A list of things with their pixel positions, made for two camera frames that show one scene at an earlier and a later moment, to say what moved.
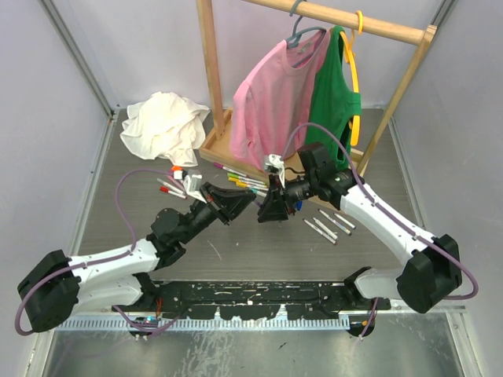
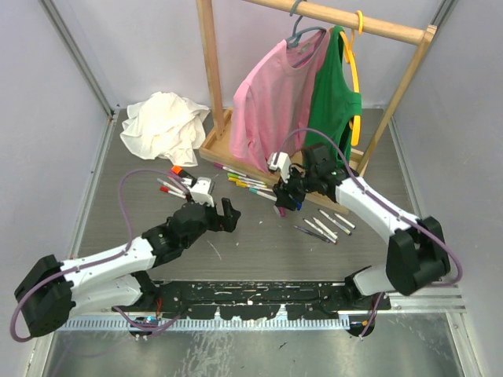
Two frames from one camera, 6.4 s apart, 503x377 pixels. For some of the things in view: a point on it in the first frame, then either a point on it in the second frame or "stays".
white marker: x=343 y=220 stays
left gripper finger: x=231 y=205 -> x=230 y=216
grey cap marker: x=332 y=235 stays
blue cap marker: x=335 y=223 stays
